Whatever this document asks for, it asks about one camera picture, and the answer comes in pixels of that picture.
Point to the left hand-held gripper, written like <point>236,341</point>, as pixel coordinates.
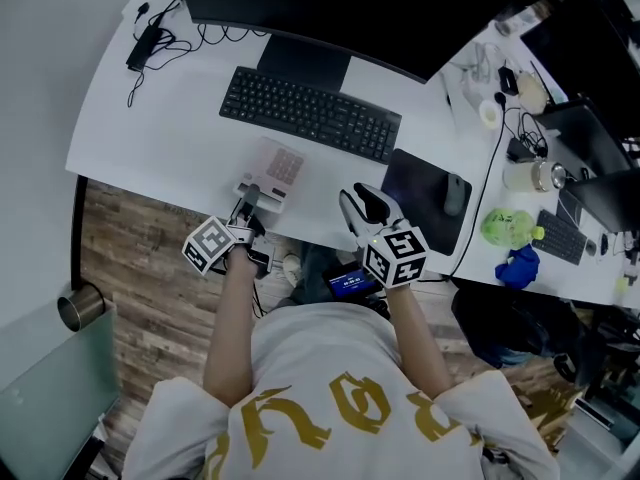
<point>210,244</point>

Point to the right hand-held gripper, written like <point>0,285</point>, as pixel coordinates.
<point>395,255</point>

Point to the pink and white calculator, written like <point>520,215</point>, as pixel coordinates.
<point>280,168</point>

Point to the person's right forearm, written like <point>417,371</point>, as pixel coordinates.
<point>420,338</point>

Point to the person's left forearm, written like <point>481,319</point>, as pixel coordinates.
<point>232,328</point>

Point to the black mouse pad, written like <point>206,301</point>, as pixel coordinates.
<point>415,188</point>

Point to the black device with blue screen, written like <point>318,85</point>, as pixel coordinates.
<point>350,282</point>

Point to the blue jeans leg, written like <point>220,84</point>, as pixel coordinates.
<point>317,273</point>

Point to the white shoe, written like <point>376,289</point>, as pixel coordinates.
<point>293,268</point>

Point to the grey computer mouse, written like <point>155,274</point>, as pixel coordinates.
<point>454,195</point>

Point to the black computer keyboard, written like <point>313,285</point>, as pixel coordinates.
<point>312,115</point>

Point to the white tape roll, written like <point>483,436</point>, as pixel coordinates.
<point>489,113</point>

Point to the blue cloth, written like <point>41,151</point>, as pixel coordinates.
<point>517,267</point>

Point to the glass jar with metal lid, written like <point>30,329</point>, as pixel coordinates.
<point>530,175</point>

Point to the black power adapter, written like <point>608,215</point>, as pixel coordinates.
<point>142,48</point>

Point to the white t-shirt with gold print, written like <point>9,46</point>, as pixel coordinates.
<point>325,393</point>

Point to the metal cup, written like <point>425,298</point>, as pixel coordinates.
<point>80,308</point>

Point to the black office chair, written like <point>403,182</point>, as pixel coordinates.
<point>520,325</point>

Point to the large black monitor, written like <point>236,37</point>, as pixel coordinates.
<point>350,8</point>

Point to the small black keyboard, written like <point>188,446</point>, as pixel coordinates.
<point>560,238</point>

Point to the small black mouse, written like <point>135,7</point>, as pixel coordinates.
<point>591,247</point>

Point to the small black monitor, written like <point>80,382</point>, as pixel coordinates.
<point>607,200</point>

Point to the frosted glass cabinet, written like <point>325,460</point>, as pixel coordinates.
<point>55,393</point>

